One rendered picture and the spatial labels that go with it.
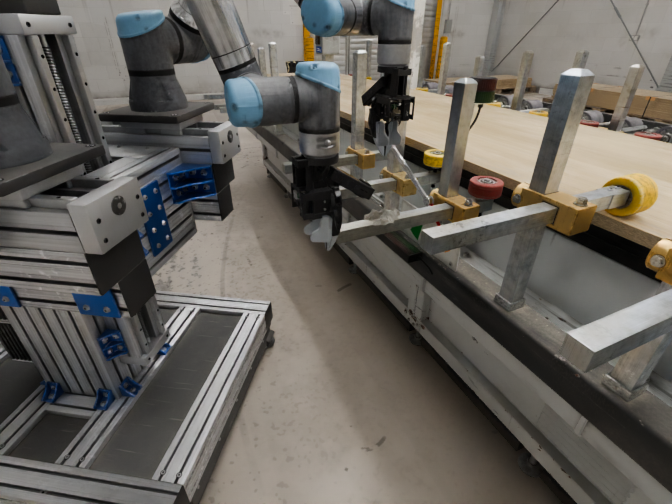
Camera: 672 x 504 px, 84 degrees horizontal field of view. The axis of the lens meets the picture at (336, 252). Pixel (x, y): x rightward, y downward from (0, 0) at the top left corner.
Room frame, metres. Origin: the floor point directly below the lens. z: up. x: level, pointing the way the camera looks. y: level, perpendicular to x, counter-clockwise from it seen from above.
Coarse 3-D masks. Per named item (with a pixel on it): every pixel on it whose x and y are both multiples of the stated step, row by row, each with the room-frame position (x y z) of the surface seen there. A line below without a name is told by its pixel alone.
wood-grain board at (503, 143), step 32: (416, 96) 2.30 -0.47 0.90; (448, 96) 2.30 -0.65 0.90; (416, 128) 1.48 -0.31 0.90; (480, 128) 1.48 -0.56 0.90; (512, 128) 1.48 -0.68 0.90; (544, 128) 1.48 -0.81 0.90; (480, 160) 1.06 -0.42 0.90; (512, 160) 1.06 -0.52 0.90; (576, 160) 1.06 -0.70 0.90; (608, 160) 1.06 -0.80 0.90; (640, 160) 1.06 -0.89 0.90; (576, 192) 0.82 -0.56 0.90; (608, 224) 0.68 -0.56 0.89; (640, 224) 0.65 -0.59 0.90
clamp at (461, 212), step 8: (432, 192) 0.91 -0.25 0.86; (440, 200) 0.87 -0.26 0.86; (448, 200) 0.84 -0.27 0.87; (456, 200) 0.84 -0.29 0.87; (464, 200) 0.84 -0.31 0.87; (456, 208) 0.81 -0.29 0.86; (464, 208) 0.79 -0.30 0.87; (472, 208) 0.80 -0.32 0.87; (456, 216) 0.81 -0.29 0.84; (464, 216) 0.79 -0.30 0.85; (472, 216) 0.80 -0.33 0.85
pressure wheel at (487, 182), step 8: (480, 176) 0.91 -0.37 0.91; (488, 176) 0.91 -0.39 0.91; (472, 184) 0.87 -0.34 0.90; (480, 184) 0.85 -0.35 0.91; (488, 184) 0.85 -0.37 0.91; (496, 184) 0.85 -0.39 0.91; (472, 192) 0.86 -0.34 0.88; (480, 192) 0.85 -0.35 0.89; (488, 192) 0.84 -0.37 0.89; (496, 192) 0.84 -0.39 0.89
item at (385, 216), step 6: (372, 210) 0.76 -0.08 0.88; (384, 210) 0.76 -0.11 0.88; (390, 210) 0.76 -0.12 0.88; (396, 210) 0.78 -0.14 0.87; (366, 216) 0.76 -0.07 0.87; (372, 216) 0.75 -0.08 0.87; (378, 216) 0.75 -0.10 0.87; (384, 216) 0.75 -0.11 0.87; (390, 216) 0.75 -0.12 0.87; (396, 216) 0.75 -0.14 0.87; (378, 222) 0.72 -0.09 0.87; (384, 222) 0.72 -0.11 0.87; (390, 222) 0.73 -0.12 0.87
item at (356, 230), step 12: (444, 204) 0.84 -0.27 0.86; (480, 204) 0.85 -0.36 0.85; (492, 204) 0.87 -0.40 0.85; (408, 216) 0.77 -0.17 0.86; (420, 216) 0.78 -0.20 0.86; (432, 216) 0.80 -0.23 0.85; (444, 216) 0.81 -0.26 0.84; (348, 228) 0.71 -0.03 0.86; (360, 228) 0.72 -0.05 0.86; (372, 228) 0.73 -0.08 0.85; (384, 228) 0.74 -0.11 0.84; (396, 228) 0.75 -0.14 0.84; (336, 240) 0.70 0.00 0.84; (348, 240) 0.70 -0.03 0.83
